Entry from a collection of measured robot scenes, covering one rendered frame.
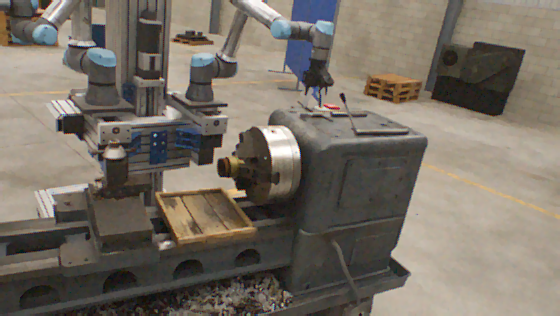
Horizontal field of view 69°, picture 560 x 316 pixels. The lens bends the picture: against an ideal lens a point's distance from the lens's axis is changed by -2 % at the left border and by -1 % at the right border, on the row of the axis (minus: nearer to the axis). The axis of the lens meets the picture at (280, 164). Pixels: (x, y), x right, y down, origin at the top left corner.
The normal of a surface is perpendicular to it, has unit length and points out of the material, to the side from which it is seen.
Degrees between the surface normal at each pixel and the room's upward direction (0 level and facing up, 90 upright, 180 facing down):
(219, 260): 88
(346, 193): 90
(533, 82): 90
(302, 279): 90
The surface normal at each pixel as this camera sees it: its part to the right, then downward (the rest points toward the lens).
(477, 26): -0.69, 0.18
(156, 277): 0.47, 0.36
